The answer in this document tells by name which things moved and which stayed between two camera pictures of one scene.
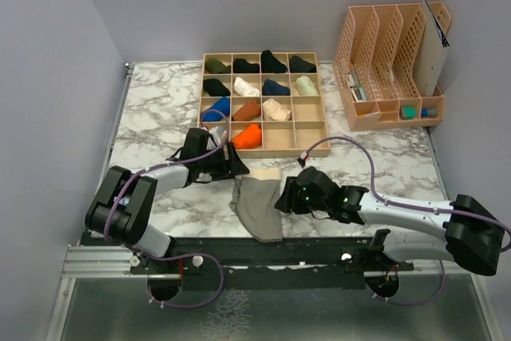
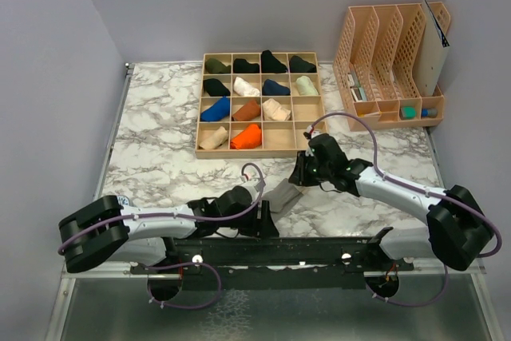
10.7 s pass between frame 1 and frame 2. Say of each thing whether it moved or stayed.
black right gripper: moved
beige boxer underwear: stayed
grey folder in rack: stayed
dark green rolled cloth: stayed
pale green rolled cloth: stayed
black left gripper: moved
